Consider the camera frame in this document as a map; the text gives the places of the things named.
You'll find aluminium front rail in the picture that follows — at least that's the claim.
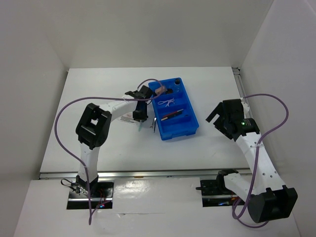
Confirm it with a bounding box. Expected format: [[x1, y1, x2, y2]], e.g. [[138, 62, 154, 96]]
[[39, 169, 252, 180]]

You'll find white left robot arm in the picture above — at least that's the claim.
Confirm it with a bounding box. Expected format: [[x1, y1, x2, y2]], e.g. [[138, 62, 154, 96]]
[[76, 85, 154, 197]]

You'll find mint eyebrow razor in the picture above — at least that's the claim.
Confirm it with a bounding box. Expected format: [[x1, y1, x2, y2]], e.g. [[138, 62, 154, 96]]
[[138, 121, 143, 132]]

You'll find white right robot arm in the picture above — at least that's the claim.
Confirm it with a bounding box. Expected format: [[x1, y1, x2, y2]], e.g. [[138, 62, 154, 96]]
[[206, 98, 298, 227]]

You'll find beige foundation bottle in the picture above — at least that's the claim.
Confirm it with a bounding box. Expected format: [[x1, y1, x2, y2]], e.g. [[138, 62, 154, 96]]
[[155, 85, 173, 95]]

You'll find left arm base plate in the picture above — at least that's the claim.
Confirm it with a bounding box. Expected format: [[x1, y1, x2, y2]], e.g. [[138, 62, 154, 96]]
[[61, 178, 114, 210]]

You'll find blue plastic organizer tray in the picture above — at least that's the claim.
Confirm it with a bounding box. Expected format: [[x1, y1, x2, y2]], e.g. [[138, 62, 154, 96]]
[[149, 78, 199, 140]]

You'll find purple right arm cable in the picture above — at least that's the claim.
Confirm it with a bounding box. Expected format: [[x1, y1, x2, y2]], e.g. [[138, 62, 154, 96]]
[[232, 93, 289, 228]]

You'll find false eyelash case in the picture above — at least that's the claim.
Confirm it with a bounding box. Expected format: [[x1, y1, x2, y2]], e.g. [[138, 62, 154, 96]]
[[119, 113, 138, 125]]

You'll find red silver lip pencil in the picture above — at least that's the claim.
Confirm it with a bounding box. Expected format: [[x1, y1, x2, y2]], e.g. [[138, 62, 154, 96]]
[[164, 109, 185, 119]]

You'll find silver hair clip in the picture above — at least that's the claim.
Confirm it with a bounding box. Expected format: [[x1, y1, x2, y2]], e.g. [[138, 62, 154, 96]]
[[151, 117, 157, 133]]

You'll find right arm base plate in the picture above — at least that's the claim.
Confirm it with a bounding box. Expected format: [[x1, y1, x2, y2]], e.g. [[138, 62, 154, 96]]
[[196, 179, 239, 207]]

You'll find purple eyelash applicator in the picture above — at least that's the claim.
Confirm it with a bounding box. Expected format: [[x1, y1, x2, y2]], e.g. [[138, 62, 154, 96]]
[[158, 98, 175, 107]]

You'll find aluminium side rail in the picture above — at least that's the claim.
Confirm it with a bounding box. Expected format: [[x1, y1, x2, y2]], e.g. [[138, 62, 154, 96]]
[[232, 67, 246, 97]]

